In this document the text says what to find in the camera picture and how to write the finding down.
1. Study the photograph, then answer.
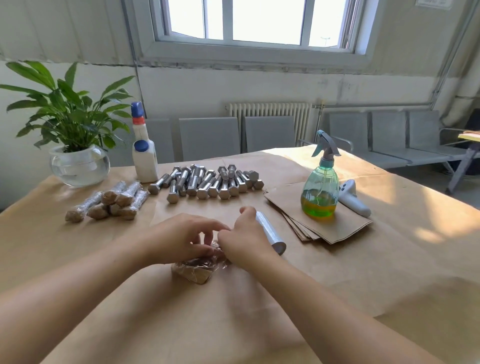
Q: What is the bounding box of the grey chair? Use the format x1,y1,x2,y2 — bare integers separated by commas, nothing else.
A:
326,112,372,159
108,120,175,168
178,117,241,162
244,115,297,153
369,111,410,168
408,110,468,160

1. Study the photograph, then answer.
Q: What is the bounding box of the stack of brown paper sheets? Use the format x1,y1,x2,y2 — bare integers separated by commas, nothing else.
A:
264,180,374,246

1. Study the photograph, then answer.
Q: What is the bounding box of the person's right forearm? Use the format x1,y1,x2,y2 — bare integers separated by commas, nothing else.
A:
251,251,444,364

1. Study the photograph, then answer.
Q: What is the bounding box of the white handheld controller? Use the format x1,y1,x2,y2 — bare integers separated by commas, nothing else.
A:
337,179,372,219

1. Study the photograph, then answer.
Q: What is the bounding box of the pile of steel bolts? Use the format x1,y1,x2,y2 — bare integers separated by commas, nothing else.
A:
148,164,265,205

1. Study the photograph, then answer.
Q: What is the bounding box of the green leafy plant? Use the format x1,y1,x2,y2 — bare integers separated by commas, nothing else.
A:
0,60,136,153

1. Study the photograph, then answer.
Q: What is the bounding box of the person's left hand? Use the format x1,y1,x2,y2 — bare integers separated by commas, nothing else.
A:
142,213,231,266

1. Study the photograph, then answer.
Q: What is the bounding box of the white cling film roll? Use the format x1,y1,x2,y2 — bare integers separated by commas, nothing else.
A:
253,210,288,256

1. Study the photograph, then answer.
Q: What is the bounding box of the wooden side table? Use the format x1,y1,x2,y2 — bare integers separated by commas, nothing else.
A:
446,131,480,195

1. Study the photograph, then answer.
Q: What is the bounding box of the person's right hand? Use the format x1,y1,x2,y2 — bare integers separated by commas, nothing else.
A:
217,206,282,273

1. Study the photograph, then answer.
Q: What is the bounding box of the white glue bottle blue cap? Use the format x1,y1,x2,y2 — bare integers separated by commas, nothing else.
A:
130,101,159,184

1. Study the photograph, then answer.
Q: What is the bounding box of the steel hex bolt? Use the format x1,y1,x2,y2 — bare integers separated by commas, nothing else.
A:
64,191,104,224

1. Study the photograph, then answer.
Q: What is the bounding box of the white framed window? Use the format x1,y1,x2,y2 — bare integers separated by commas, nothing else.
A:
131,0,380,74

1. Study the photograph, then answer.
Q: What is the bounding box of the white vertical blind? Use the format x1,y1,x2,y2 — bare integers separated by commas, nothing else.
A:
0,0,136,67

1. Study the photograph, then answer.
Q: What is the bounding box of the white radiator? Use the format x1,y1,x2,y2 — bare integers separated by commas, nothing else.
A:
226,102,312,151

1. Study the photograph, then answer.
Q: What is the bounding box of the green spray bottle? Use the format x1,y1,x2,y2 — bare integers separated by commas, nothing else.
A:
300,129,342,222

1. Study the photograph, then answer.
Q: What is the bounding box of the small square wall sign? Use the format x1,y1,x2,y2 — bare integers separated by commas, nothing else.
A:
416,0,455,10

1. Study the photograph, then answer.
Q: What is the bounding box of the person's left forearm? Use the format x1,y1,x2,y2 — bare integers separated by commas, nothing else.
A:
0,243,162,364

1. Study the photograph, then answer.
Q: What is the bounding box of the white wall pipe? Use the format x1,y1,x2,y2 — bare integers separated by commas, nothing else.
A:
431,0,480,129

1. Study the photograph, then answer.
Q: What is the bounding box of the round glass vase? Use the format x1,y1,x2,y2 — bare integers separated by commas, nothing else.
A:
49,144,111,189

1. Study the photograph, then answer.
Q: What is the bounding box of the large brown paper table cover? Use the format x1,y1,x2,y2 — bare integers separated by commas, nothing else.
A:
0,146,480,364

